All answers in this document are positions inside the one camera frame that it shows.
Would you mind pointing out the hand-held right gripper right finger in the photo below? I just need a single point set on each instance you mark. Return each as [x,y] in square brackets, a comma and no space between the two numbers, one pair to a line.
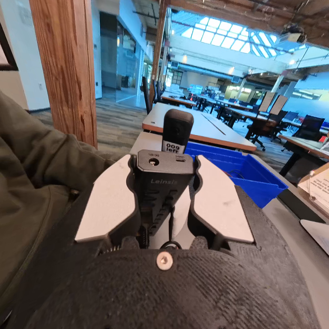
[221,205]

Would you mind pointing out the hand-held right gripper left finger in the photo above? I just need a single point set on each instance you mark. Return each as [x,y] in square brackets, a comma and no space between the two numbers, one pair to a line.
[108,200]

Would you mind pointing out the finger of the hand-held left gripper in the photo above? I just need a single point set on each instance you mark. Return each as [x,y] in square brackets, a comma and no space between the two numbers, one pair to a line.
[181,213]

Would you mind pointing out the black USB hub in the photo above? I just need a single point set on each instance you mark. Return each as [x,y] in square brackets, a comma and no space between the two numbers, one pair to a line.
[162,180]

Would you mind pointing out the blue plastic bin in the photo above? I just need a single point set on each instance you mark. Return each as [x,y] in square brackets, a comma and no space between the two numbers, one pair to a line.
[257,185]

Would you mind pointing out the long wood edged table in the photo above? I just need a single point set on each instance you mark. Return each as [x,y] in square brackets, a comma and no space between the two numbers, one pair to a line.
[177,99]

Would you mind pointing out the black chair back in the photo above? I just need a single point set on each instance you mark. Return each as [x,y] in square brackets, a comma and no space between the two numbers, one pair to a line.
[146,95]

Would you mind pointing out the white table with wood edge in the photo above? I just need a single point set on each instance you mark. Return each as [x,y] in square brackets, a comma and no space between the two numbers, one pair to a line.
[236,141]

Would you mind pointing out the wooden partition board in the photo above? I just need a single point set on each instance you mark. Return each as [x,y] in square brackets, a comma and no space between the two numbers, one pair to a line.
[266,101]
[279,105]

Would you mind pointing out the wood edged work table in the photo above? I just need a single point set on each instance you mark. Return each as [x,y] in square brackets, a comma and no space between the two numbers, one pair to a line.
[303,146]

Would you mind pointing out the white mat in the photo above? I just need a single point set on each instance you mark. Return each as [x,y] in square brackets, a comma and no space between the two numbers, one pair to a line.
[321,234]

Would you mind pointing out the wooden pillar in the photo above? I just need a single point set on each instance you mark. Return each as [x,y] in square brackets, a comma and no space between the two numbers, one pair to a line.
[64,77]

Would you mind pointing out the ceiling projector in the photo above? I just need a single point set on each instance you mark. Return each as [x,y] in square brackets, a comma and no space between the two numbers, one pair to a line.
[291,37]

